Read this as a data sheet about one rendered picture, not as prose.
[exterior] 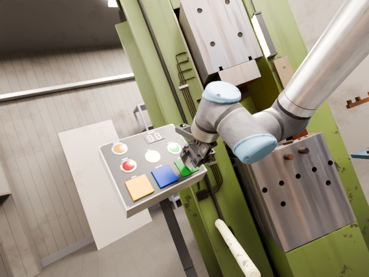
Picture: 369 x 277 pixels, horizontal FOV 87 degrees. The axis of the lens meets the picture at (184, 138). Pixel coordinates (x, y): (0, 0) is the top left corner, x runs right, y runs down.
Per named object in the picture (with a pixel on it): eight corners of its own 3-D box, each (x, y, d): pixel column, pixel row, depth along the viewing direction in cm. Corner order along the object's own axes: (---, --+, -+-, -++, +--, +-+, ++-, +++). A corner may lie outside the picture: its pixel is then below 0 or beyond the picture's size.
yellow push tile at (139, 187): (154, 190, 67) (145, 173, 70) (133, 201, 64) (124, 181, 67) (153, 193, 69) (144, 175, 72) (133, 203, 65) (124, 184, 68)
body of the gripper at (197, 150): (193, 170, 66) (204, 148, 57) (180, 150, 70) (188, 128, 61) (210, 161, 70) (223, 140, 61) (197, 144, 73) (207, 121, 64)
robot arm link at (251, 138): (293, 133, 43) (255, 98, 49) (256, 150, 39) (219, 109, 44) (272, 156, 51) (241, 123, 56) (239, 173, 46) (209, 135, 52)
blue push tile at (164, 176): (178, 179, 72) (168, 163, 75) (161, 187, 69) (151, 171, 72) (177, 181, 74) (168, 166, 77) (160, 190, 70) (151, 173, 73)
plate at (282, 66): (298, 83, 112) (287, 55, 112) (284, 88, 111) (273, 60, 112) (295, 84, 114) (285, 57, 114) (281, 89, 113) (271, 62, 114)
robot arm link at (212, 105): (223, 104, 44) (199, 78, 48) (206, 139, 53) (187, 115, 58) (251, 97, 48) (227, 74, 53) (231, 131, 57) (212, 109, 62)
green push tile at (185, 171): (199, 169, 78) (188, 155, 81) (183, 176, 74) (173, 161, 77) (197, 172, 79) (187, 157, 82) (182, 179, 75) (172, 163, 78)
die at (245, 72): (261, 76, 98) (254, 59, 98) (224, 89, 96) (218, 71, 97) (234, 98, 140) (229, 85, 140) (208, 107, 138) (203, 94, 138)
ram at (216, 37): (278, 50, 99) (250, -22, 100) (208, 75, 96) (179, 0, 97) (246, 79, 141) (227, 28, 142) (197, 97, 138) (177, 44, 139)
